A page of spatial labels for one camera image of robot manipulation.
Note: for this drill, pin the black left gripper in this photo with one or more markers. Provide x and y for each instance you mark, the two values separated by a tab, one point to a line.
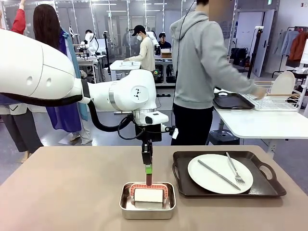
152	133

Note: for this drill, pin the pink lint roller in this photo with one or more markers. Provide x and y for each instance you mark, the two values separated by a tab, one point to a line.
148	195

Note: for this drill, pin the silver knife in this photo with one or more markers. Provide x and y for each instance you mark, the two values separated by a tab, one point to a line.
219	175

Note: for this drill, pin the silver fork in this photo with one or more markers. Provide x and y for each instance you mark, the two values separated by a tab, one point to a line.
239	180

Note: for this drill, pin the dark brown serving tray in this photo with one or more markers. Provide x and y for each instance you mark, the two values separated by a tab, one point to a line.
257	183
231	101

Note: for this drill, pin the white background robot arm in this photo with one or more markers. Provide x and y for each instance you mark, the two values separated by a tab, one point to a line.
154	41
91	41

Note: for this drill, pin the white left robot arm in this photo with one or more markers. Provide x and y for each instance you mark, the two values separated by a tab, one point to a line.
36	72

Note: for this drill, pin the person's right forearm grey sleeve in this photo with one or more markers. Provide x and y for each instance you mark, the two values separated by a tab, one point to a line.
245	84

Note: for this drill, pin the person's right hand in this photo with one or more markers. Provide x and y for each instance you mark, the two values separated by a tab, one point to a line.
259	93

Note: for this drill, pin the rectangular steel container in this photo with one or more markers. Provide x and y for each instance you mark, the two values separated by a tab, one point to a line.
146	214

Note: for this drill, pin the dark round stool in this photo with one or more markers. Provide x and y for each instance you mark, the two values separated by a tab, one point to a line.
223	137

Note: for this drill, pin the white background table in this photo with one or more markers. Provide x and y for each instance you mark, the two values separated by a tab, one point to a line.
120	65

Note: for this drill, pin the person in grey hoodie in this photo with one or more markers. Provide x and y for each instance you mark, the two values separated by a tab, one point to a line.
192	72

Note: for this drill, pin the man in cream sweater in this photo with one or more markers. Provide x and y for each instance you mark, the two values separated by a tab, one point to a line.
146	55

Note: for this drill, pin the white side table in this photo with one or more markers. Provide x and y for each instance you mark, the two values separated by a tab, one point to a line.
252	122

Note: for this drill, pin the white background desk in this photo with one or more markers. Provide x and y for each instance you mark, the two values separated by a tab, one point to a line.
84	63

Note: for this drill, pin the seated person in black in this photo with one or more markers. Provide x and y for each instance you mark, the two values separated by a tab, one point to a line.
164	44

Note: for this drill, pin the black bags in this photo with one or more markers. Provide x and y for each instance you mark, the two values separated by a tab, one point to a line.
239	57

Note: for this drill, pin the grey blue open door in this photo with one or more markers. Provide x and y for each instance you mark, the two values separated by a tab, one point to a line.
267	48

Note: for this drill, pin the long-haired figure blue dress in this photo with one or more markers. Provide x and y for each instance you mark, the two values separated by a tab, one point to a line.
47	24

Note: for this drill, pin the black tripod with white device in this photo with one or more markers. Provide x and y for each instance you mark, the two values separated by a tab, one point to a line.
259	28

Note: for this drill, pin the black clothes rack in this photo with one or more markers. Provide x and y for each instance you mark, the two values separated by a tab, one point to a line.
300	75

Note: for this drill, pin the grey hanging shirt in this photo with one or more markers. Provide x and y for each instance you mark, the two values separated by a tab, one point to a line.
287	43

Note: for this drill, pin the red-sleeved figure denim apron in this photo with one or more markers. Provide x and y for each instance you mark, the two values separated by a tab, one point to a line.
18	21

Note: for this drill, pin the rust orange hanging jacket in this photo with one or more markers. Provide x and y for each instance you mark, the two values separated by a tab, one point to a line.
299	48

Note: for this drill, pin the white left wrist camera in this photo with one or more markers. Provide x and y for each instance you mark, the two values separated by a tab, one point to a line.
175	133

